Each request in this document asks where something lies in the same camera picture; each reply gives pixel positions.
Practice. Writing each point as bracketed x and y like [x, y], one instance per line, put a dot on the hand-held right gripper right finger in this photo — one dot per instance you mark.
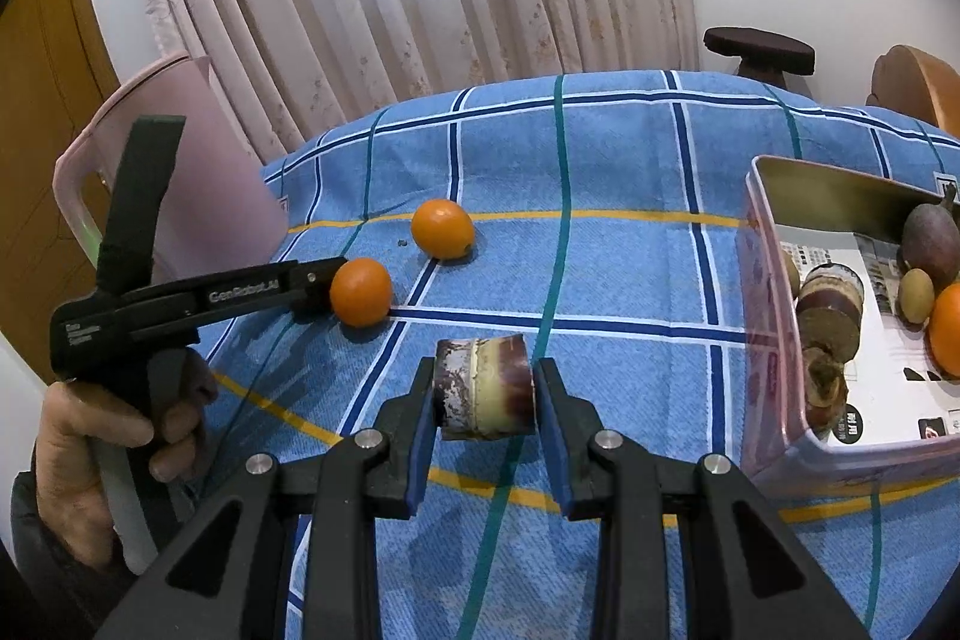
[551, 441]

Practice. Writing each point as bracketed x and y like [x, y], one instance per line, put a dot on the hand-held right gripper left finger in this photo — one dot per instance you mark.
[422, 434]

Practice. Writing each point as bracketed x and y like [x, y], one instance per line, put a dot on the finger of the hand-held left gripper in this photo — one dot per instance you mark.
[315, 284]

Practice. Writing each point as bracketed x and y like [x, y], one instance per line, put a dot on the orange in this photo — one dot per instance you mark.
[947, 329]
[442, 227]
[361, 293]

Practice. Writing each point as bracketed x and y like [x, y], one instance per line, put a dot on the pink metal tin box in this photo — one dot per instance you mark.
[759, 347]

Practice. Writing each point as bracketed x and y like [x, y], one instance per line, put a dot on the small green kiwi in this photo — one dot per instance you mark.
[792, 272]
[916, 296]

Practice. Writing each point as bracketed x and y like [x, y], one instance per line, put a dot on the purple passion fruit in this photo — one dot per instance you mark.
[930, 242]

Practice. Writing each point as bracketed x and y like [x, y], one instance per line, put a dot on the person's left forearm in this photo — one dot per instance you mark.
[52, 572]

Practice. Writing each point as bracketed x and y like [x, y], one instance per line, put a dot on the person's left hand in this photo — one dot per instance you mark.
[71, 452]

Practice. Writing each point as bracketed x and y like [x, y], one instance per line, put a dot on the pink kettle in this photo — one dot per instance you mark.
[202, 160]

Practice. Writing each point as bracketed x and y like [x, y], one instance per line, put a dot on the wooden door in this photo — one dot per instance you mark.
[45, 123]

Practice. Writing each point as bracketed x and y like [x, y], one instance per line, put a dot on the printed paper sheet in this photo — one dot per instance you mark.
[885, 400]

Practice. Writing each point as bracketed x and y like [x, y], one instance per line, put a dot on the round dark stool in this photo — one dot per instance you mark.
[757, 46]

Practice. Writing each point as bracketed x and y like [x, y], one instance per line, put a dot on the brown leather armchair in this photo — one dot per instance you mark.
[919, 85]

